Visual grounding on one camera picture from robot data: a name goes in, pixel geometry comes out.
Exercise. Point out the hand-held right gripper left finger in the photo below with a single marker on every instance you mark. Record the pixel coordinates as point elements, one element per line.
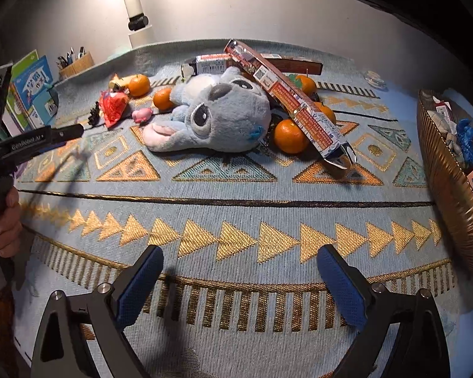
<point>138,287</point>

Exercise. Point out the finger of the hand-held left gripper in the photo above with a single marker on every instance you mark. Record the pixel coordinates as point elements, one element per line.
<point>63,134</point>

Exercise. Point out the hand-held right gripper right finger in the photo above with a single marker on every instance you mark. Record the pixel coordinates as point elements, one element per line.
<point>341,287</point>

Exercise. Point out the orange tangerine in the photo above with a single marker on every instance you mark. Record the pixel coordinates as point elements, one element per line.
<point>163,99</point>
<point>291,137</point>
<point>305,84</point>
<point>138,85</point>
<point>326,113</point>

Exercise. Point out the brown woven basket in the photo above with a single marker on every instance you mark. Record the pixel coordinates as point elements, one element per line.
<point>449,204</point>

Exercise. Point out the blue grey plush toy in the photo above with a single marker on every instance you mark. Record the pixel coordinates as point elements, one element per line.
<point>220,106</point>

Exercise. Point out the long printed cardboard box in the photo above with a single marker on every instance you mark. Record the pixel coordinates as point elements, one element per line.
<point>299,106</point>

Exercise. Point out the person's left hand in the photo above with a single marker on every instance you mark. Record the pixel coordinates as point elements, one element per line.
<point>8,224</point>

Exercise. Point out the black spiky toy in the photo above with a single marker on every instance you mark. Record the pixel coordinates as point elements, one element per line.
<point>95,114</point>

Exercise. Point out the blue picture book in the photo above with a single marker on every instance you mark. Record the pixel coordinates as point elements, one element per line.
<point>35,86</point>

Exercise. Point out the red snack packet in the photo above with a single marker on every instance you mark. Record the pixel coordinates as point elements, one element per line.
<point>114,108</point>

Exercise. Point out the wooden pen holder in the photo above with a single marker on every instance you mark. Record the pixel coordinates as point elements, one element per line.
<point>79,67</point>

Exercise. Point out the small yellow toy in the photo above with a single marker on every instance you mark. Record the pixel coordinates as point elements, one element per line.
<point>117,84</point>

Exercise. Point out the bunch of pens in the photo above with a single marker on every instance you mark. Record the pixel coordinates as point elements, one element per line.
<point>69,57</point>

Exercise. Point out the small pink toy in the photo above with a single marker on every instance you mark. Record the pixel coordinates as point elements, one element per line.
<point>142,115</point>

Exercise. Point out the green book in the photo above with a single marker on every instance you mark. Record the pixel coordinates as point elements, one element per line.
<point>23,63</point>

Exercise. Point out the patterned blue woven mat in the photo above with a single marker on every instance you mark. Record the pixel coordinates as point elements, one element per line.
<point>236,189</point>

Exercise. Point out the white desk lamp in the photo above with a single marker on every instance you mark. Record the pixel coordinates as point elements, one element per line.
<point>132,0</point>

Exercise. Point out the small red printed box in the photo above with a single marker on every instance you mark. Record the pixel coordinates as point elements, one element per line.
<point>211,64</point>

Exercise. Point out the blue dinosaur toy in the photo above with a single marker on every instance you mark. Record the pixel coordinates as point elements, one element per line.
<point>471,141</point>

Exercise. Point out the red white carton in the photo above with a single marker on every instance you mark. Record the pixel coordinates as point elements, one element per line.
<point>441,110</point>

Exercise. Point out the correction tape dispenser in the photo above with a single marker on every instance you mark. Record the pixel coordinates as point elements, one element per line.
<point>374,78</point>

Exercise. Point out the flat brown box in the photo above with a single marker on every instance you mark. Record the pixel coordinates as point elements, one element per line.
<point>299,64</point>

